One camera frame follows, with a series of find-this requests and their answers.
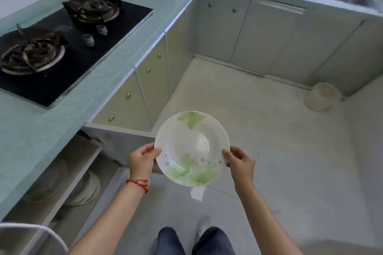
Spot person's legs in jeans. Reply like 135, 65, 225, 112
155, 226, 237, 255

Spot person's left forearm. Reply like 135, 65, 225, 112
66, 178, 150, 255

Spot stack of white plates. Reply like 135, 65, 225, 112
22, 159, 69, 203
64, 171, 101, 206

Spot person's grey shoe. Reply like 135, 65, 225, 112
196, 215, 212, 239

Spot round gas burner with grate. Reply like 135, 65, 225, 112
62, 0, 122, 24
0, 24, 69, 76

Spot red string bracelet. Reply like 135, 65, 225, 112
126, 178, 149, 193

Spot translucent plastic bucket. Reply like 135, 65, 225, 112
303, 82, 342, 112

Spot person's right forearm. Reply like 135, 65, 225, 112
234, 184, 304, 255

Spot open cabinet door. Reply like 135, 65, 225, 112
82, 122, 157, 166

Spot white plate with green leaves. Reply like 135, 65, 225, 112
154, 111, 230, 187

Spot white cabinet shelf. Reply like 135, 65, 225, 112
0, 147, 102, 255

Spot white paper scrap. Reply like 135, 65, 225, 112
190, 186, 206, 201

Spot person's left hand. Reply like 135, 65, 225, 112
128, 143, 163, 181

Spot black glass gas stove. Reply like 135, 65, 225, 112
0, 0, 154, 109

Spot grey cabinet door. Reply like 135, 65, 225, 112
196, 0, 252, 62
308, 20, 383, 97
268, 10, 368, 85
135, 37, 170, 125
230, 0, 307, 74
91, 71, 154, 133

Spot white cable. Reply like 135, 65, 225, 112
0, 223, 70, 255

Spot person's right hand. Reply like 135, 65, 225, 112
222, 146, 256, 194

